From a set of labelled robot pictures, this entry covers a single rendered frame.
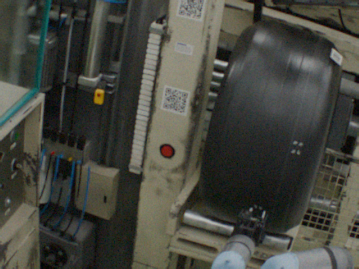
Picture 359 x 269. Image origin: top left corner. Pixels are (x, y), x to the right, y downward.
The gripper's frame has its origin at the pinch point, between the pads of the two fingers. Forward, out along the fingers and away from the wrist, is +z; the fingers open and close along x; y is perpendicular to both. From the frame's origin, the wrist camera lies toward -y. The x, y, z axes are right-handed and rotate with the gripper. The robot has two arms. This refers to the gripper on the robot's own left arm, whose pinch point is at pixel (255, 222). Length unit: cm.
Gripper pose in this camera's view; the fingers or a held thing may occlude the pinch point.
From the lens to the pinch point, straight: 210.8
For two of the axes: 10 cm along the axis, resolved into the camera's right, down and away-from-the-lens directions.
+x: -9.4, -2.7, 2.1
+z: 2.9, -3.0, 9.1
